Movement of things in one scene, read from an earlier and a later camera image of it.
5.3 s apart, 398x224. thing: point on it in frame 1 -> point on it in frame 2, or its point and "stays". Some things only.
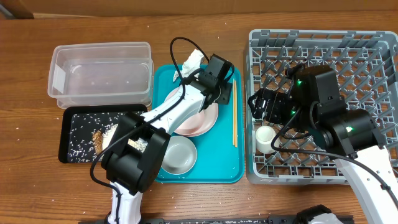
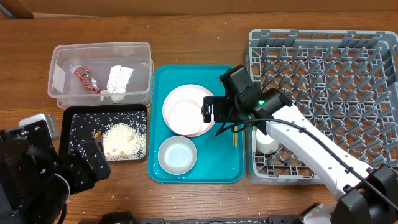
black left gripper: [226, 96] -> [84, 177]
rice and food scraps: [90, 133] stays
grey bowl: [180, 155] stays
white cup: [265, 135] stays
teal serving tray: [220, 149] stays
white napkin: [191, 65] -> [117, 81]
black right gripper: [274, 98] -> [219, 115]
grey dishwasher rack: [365, 63] stays
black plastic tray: [86, 130] stays
